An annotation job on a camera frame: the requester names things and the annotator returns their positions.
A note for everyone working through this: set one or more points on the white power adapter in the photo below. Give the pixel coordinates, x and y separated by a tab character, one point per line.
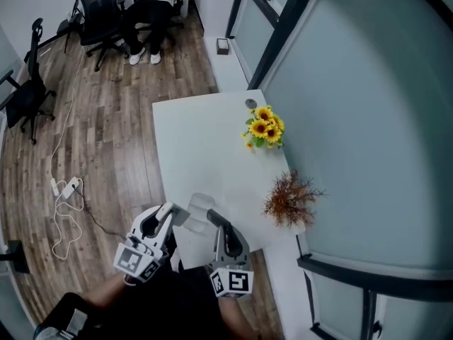
54	187

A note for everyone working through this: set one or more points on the white power strip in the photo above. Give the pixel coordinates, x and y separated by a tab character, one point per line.
70	186

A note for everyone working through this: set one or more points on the dark tissue box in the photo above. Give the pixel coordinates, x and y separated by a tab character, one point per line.
222	46

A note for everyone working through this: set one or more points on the black floor stand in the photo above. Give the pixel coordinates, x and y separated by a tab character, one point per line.
16	257

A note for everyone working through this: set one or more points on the reddish brown dried plant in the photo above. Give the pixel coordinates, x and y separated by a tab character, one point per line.
290	200

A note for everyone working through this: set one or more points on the yellow sunflower bouquet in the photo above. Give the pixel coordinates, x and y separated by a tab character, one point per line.
263	127

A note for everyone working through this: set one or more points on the black high-back office chair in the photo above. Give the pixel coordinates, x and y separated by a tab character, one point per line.
28	94

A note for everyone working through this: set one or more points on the clear plastic container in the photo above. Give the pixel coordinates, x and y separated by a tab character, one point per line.
201	204

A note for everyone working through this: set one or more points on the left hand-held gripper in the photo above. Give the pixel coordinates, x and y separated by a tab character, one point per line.
128	260

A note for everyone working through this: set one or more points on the black mesh office chair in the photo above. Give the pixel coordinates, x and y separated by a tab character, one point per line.
99	16

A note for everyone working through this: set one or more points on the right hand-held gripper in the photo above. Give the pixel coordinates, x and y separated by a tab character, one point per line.
238	282

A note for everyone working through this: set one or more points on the person's left forearm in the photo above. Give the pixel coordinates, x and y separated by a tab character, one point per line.
106	294

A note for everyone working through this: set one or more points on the person's right forearm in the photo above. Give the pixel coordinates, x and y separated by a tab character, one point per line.
237	319

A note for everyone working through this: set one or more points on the person's black shirt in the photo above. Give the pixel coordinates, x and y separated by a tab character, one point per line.
170	306

